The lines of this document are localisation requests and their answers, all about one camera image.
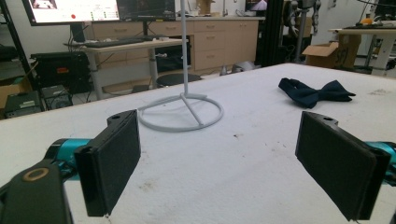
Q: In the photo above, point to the dark computer monitor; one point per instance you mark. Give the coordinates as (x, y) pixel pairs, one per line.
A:
(146, 9)

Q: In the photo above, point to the black computer case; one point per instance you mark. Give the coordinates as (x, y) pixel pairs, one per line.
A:
(57, 96)

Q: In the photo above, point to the computer monitor with bright screen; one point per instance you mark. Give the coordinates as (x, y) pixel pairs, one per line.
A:
(71, 9)

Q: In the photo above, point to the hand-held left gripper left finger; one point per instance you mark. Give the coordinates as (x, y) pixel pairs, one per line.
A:
(107, 161)

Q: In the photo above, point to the black electronic device box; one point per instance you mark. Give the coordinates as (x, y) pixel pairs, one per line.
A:
(23, 104)

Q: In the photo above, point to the beige height-adjustable desk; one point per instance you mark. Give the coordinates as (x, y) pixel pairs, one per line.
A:
(130, 46)

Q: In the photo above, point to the black metal stand pole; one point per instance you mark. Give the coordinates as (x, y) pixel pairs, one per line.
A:
(15, 40)

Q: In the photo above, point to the flat cardboard box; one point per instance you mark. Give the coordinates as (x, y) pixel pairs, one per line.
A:
(11, 90)

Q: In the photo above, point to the open cardboard box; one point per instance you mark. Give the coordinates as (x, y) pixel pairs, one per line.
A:
(323, 53)

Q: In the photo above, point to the black equipment case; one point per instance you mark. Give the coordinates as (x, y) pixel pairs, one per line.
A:
(62, 71)

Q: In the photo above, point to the black round stool seat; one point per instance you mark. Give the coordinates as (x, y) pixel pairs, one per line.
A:
(177, 79)

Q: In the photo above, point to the white side table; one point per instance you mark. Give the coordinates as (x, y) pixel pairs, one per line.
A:
(383, 40)

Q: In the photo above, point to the light wooden drawer cabinet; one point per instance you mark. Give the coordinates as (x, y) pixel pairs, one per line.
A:
(218, 40)

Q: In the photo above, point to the black metal frame column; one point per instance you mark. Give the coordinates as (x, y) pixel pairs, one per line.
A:
(272, 31)

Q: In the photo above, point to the black keyboard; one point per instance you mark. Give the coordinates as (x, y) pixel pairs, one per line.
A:
(115, 42)

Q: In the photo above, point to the dark blue bow tie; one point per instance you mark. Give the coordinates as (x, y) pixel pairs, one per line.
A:
(308, 93)

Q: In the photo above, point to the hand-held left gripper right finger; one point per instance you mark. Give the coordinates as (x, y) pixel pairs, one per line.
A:
(336, 161)

